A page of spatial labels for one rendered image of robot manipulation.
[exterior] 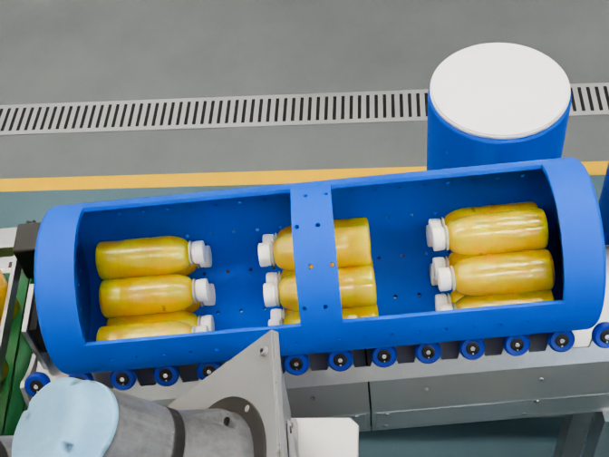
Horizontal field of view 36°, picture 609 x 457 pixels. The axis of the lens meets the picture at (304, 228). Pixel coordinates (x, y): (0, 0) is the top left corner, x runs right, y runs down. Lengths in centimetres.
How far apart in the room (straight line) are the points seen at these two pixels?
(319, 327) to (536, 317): 34
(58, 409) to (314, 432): 44
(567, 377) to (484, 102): 56
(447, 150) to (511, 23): 188
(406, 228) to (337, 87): 184
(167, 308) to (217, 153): 175
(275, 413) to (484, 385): 67
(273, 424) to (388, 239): 69
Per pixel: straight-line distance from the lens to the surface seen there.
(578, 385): 173
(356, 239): 150
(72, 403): 102
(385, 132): 330
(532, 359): 167
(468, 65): 198
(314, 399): 167
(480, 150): 187
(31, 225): 188
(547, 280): 153
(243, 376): 116
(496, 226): 152
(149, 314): 162
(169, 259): 159
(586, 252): 147
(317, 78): 353
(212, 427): 109
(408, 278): 170
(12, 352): 184
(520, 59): 200
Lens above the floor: 234
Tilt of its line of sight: 50 degrees down
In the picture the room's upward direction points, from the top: 8 degrees counter-clockwise
